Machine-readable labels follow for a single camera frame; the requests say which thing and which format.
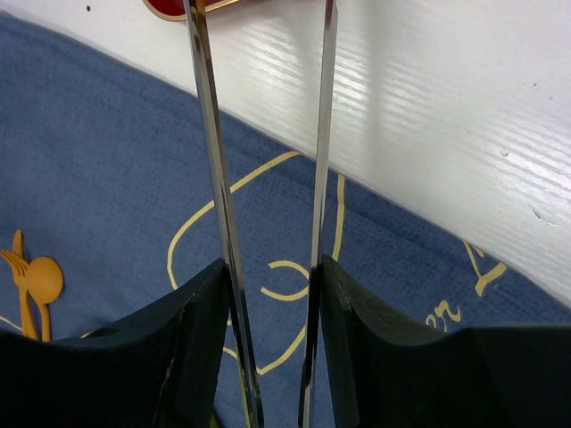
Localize orange plastic fork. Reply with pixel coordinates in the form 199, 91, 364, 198
1, 250, 39, 340

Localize red rectangular tray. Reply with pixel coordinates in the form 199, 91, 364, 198
143, 0, 239, 22

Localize orange plastic knife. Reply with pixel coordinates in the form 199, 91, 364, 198
12, 229, 25, 259

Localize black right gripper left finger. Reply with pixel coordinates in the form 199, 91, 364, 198
1, 260, 228, 428

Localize orange plastic spoon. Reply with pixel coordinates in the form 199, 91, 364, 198
26, 256, 64, 342

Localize silver metal tongs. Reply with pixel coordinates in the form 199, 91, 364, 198
184, 1, 338, 427

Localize green dotted plate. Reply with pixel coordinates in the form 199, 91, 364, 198
209, 413, 221, 428

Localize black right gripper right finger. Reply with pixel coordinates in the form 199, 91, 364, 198
321, 257, 570, 427

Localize blue fish placemat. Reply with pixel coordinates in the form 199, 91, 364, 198
1, 14, 570, 427

